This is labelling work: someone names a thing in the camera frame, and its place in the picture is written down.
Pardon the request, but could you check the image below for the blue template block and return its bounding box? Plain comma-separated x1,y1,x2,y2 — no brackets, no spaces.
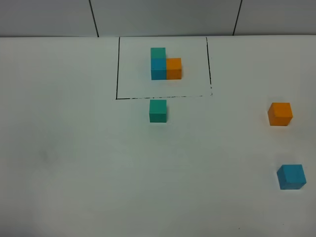
151,58,166,80

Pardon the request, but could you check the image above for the orange template block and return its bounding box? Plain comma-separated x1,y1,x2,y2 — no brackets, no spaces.
166,58,182,80

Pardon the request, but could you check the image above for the green template block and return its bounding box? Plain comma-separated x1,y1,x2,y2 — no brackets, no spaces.
151,47,166,59

